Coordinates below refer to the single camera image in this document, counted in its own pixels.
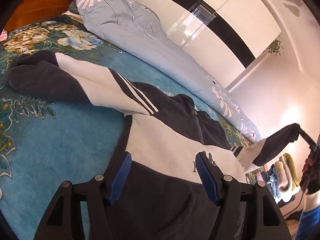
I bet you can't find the green leaf wall sticker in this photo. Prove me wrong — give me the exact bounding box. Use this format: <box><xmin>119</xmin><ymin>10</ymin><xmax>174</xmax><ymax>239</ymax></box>
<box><xmin>268</xmin><ymin>39</ymin><xmax>282</xmax><ymax>55</ymax></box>

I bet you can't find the teal floral blanket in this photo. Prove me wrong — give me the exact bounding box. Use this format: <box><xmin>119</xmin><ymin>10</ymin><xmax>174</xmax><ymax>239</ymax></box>
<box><xmin>0</xmin><ymin>14</ymin><xmax>262</xmax><ymax>230</ymax></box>

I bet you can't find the person's right forearm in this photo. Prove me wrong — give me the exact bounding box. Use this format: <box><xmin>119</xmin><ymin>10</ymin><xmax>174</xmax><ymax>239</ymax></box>
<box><xmin>295</xmin><ymin>192</ymin><xmax>320</xmax><ymax>240</ymax></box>

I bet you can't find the black cable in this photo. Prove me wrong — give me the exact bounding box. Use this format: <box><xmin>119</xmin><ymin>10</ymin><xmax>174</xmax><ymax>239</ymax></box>
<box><xmin>285</xmin><ymin>190</ymin><xmax>304</xmax><ymax>220</ymax></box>

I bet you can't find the grey pillow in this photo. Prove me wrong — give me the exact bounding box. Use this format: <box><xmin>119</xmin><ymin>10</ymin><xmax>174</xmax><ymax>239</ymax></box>
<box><xmin>61</xmin><ymin>2</ymin><xmax>83</xmax><ymax>18</ymax></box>

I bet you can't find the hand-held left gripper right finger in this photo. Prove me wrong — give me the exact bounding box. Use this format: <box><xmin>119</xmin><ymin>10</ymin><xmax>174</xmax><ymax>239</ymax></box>
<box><xmin>195</xmin><ymin>152</ymin><xmax>292</xmax><ymax>240</ymax></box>

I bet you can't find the black and grey fleece jacket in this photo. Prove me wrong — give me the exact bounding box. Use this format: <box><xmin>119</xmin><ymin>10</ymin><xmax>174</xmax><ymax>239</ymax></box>
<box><xmin>4</xmin><ymin>50</ymin><xmax>300</xmax><ymax>240</ymax></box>

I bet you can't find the wooden headboard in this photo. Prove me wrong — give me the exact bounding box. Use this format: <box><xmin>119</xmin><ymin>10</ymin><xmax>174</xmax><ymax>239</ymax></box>
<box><xmin>4</xmin><ymin>0</ymin><xmax>140</xmax><ymax>32</ymax></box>

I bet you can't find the beige cloth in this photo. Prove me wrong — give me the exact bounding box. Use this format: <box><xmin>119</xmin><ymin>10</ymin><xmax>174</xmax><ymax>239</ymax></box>
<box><xmin>274</xmin><ymin>160</ymin><xmax>295</xmax><ymax>193</ymax></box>

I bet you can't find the yellow green towel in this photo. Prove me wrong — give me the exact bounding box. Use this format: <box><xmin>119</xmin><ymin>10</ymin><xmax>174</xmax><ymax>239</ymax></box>
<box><xmin>280</xmin><ymin>153</ymin><xmax>299</xmax><ymax>188</ymax></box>

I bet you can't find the blue folded cloth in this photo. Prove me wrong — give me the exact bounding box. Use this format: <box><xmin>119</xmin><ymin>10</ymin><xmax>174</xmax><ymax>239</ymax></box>
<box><xmin>266</xmin><ymin>165</ymin><xmax>284</xmax><ymax>200</ymax></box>

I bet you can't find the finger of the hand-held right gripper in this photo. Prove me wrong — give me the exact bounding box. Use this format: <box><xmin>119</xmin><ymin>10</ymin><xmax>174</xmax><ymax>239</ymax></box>
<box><xmin>299</xmin><ymin>127</ymin><xmax>318</xmax><ymax>150</ymax></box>

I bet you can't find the white glossy wardrobe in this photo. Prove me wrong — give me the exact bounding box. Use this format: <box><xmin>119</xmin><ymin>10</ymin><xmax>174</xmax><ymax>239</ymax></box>
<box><xmin>132</xmin><ymin>0</ymin><xmax>283</xmax><ymax>88</ymax></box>

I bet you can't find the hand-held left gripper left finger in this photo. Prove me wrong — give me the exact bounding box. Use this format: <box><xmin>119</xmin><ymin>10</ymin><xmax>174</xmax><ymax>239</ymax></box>
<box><xmin>34</xmin><ymin>152</ymin><xmax>132</xmax><ymax>240</ymax></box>

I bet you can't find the person's right hand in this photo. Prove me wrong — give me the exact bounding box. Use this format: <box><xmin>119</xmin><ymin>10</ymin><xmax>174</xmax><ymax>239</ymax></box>
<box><xmin>302</xmin><ymin>152</ymin><xmax>317</xmax><ymax>175</ymax></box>

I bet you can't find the light blue floral quilt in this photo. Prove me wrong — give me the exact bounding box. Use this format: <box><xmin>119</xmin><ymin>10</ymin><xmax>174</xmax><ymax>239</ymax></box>
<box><xmin>67</xmin><ymin>0</ymin><xmax>262</xmax><ymax>144</ymax></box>

